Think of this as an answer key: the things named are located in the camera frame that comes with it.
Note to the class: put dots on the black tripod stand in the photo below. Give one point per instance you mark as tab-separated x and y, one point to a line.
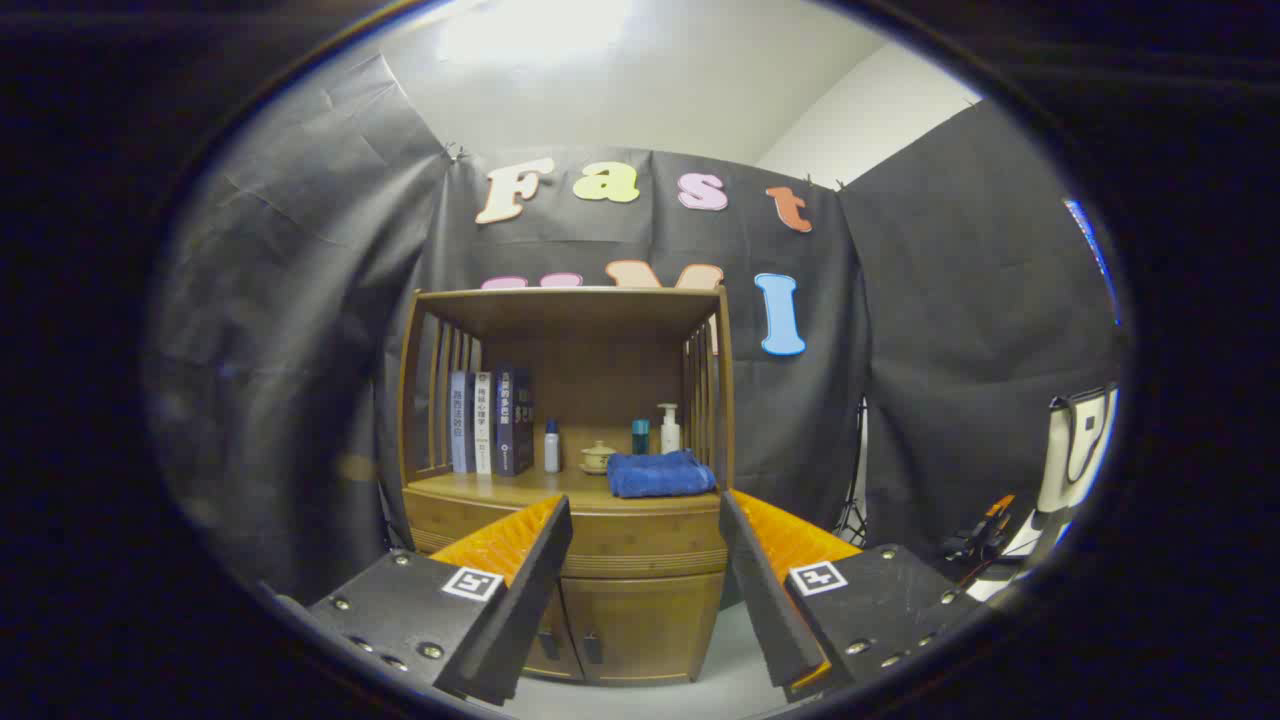
853	500

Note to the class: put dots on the wooden cabinet door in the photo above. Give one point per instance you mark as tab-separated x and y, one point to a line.
650	630
560	615

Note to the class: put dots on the white bottle blue cap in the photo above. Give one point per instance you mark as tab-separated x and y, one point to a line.
552	450

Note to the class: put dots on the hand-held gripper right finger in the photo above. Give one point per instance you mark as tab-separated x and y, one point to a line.
765	600

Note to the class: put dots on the white book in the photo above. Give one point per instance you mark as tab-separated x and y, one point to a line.
483	425

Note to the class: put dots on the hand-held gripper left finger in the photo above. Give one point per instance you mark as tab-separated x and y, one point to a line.
530	600

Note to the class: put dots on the white pump bottle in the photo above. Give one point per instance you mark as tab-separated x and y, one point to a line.
669	435

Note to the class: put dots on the wooden countertop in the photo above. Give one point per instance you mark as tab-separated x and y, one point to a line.
570	490

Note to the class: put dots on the dark blue book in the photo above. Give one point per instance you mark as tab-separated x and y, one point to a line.
512	420

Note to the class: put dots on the light blue book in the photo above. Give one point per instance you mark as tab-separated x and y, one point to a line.
461	425

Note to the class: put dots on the wooden cabinet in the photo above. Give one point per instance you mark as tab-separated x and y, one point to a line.
600	345

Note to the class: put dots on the blue towel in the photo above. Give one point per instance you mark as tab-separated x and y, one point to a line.
660	475

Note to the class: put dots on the teal bottle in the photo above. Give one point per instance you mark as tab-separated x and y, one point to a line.
640	438

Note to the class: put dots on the beige lidded tea cup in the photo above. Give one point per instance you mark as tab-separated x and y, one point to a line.
598	458

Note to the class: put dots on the white tote bag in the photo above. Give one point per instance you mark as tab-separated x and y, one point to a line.
1075	450

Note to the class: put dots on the wooden drawer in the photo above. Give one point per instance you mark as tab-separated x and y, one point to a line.
640	545

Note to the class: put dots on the black orange tool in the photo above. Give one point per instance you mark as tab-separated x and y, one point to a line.
980	535

